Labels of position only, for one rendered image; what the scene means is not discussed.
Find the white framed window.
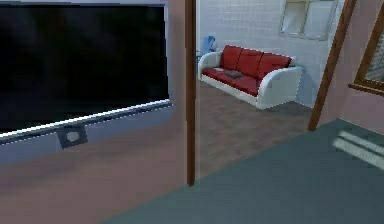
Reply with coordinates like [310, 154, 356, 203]
[279, 0, 340, 42]

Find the dark grey flat object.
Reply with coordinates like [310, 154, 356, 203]
[225, 69, 244, 80]

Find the black wall television set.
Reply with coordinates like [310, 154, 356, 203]
[0, 1, 174, 150]

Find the white sofa with red cushions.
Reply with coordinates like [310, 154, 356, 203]
[197, 44, 304, 111]

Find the brown framed window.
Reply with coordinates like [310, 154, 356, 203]
[348, 3, 384, 98]

